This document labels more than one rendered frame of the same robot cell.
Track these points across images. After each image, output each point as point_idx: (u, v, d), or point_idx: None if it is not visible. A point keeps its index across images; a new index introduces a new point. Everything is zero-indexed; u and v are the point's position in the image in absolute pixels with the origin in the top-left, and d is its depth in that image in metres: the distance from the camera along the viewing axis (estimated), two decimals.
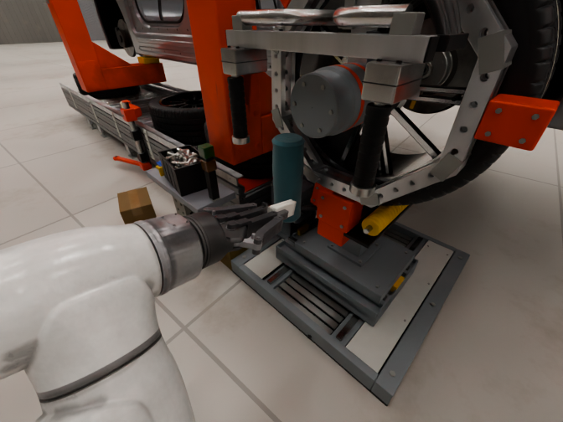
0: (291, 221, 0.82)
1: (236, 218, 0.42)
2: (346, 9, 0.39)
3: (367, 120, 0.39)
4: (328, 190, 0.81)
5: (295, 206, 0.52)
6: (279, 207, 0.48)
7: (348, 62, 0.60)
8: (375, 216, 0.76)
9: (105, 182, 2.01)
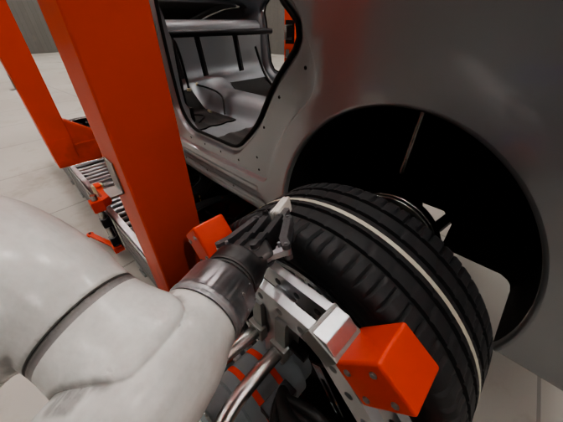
0: None
1: None
2: None
3: None
4: None
5: None
6: None
7: (266, 349, 0.56)
8: None
9: None
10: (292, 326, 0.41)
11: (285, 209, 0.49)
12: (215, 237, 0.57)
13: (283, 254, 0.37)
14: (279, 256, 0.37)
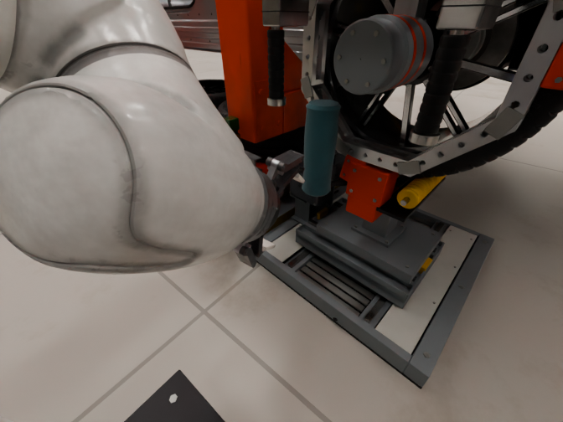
0: (321, 195, 0.79)
1: (278, 194, 0.39)
2: None
3: (442, 52, 0.36)
4: (361, 162, 0.77)
5: None
6: (266, 249, 0.46)
7: None
8: (413, 187, 0.72)
9: None
10: None
11: None
12: None
13: (273, 169, 0.35)
14: (271, 173, 0.35)
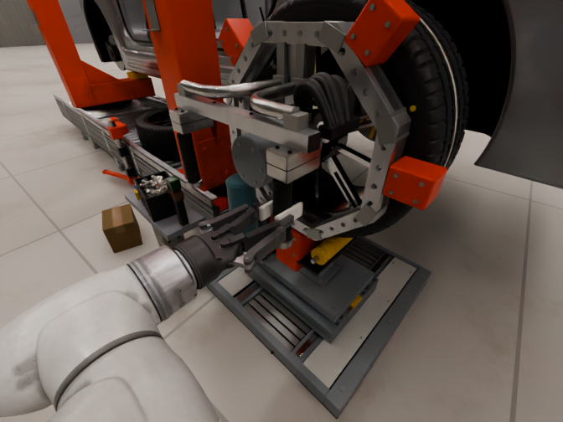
0: (248, 249, 0.90)
1: (240, 246, 0.44)
2: (254, 100, 0.46)
3: (273, 192, 0.47)
4: None
5: None
6: (266, 216, 0.51)
7: None
8: (322, 247, 0.84)
9: (94, 196, 2.09)
10: (311, 38, 0.54)
11: (289, 217, 0.47)
12: (243, 30, 0.69)
13: (241, 266, 0.39)
14: (238, 265, 0.39)
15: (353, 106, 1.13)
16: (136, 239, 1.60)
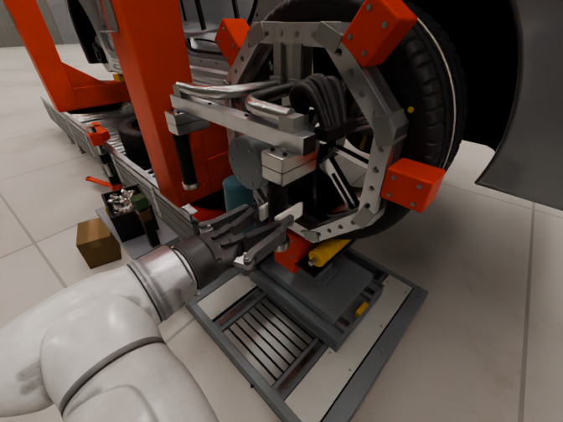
0: None
1: (240, 247, 0.44)
2: (250, 101, 0.46)
3: (269, 194, 0.46)
4: None
5: None
6: (266, 216, 0.51)
7: None
8: (319, 249, 0.83)
9: (75, 204, 1.99)
10: (307, 39, 0.53)
11: (289, 217, 0.47)
12: (240, 31, 0.69)
13: (241, 266, 0.39)
14: (238, 265, 0.39)
15: None
16: (115, 253, 1.50)
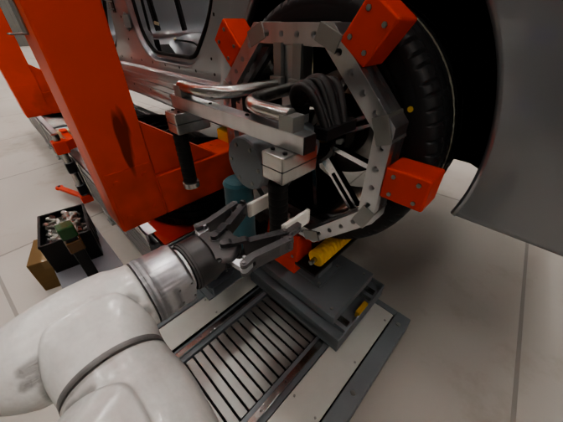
0: None
1: (243, 249, 0.43)
2: (250, 101, 0.46)
3: (269, 193, 0.47)
4: None
5: None
6: (254, 213, 0.52)
7: None
8: (319, 249, 0.83)
9: None
10: (307, 38, 0.53)
11: (296, 224, 0.46)
12: (240, 31, 0.69)
13: (239, 269, 0.39)
14: (235, 267, 0.39)
15: None
16: None
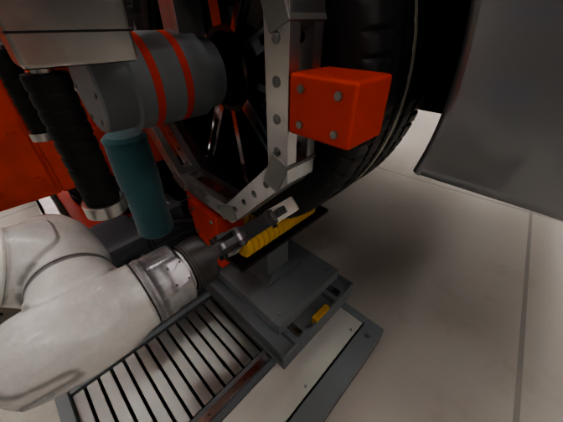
0: (154, 238, 0.67)
1: (240, 244, 0.43)
2: None
3: (30, 99, 0.23)
4: (197, 199, 0.65)
5: (292, 207, 0.53)
6: (276, 223, 0.50)
7: (165, 30, 0.45)
8: None
9: None
10: None
11: (279, 208, 0.49)
12: None
13: (235, 240, 0.38)
14: (231, 243, 0.38)
15: (236, 72, 0.68)
16: None
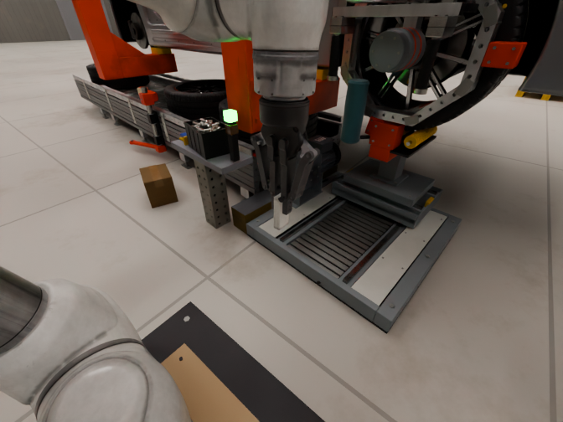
0: (354, 142, 1.21)
1: (281, 158, 0.43)
2: None
3: (428, 48, 0.78)
4: (380, 120, 1.19)
5: (276, 224, 0.52)
6: (274, 204, 0.49)
7: (403, 28, 0.99)
8: (414, 134, 1.14)
9: (123, 163, 2.15)
10: None
11: (289, 207, 0.50)
12: None
13: (310, 148, 0.40)
14: (307, 145, 0.40)
15: None
16: (173, 195, 1.66)
